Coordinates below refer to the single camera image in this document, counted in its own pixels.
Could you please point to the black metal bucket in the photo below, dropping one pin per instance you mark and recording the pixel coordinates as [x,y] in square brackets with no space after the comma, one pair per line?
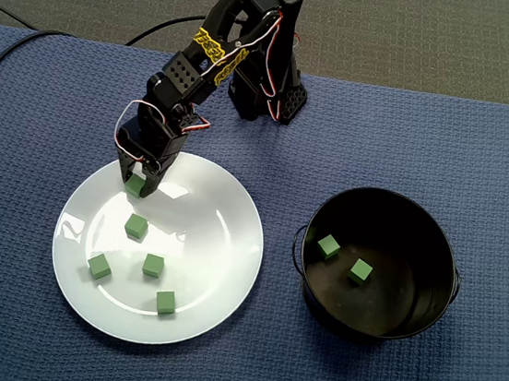
[412,265]

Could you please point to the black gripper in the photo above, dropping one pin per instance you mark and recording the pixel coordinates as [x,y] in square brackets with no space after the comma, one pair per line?
[143,156]

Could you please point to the white round plate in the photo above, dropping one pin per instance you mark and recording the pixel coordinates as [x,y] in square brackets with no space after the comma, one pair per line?
[209,259]

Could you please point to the blue waffle weave cloth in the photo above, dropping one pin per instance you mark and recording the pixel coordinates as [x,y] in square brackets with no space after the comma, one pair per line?
[381,145]

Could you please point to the green cube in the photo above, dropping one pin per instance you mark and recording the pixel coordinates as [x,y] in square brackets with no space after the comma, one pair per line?
[134,186]
[328,246]
[361,271]
[165,302]
[135,225]
[99,266]
[153,265]

